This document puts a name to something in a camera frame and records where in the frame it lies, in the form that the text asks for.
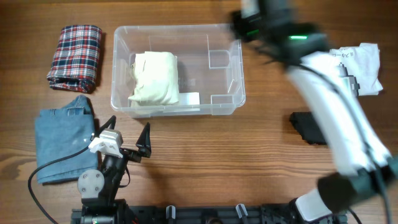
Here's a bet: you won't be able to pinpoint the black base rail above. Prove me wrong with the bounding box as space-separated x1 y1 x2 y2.
70 203 348 224

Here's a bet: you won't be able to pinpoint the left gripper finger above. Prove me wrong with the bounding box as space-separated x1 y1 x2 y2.
136 123 151 149
98 115 116 135

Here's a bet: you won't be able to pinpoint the clear plastic storage container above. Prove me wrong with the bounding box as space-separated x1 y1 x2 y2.
110 23 246 119

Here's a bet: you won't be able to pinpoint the folded blue jeans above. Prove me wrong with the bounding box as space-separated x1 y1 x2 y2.
35 95 98 184

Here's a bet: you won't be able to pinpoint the white printed t-shirt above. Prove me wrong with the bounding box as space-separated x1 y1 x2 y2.
329 43 383 96

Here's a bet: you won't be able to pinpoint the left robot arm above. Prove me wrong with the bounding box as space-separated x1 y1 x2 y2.
71 116 152 224

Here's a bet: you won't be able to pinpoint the cream cloth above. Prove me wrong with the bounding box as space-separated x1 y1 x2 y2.
129 51 179 106

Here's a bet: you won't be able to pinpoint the black garment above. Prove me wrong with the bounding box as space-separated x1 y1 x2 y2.
289 112 327 145

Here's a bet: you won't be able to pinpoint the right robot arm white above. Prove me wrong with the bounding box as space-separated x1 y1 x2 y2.
231 1 397 223

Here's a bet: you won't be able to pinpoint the black left camera cable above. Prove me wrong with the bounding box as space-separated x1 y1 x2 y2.
27 144 91 224

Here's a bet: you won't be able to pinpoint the red plaid folded shirt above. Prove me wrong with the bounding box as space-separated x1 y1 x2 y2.
47 25 103 93

